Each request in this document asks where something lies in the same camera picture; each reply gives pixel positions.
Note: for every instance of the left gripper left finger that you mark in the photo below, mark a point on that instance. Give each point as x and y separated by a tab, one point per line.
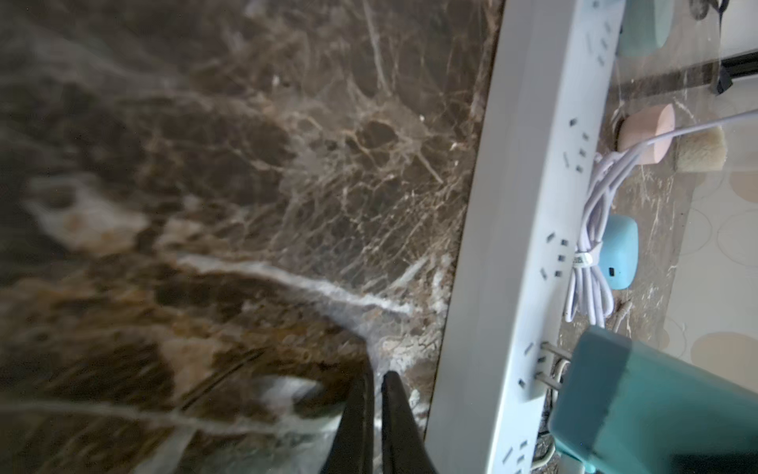
352	448

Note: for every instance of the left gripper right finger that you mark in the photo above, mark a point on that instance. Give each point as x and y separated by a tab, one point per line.
403	450

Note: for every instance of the teal charger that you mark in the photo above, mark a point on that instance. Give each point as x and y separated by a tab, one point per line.
625	407

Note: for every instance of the blue earbud case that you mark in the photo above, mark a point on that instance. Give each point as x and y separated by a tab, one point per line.
619	257

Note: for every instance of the pink earbud case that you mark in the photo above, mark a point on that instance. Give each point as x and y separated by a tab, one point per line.
645	124

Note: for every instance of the white power strip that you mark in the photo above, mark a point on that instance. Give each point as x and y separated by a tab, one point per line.
545	108

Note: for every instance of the green earbud case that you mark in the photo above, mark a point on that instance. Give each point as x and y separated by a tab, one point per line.
645	27

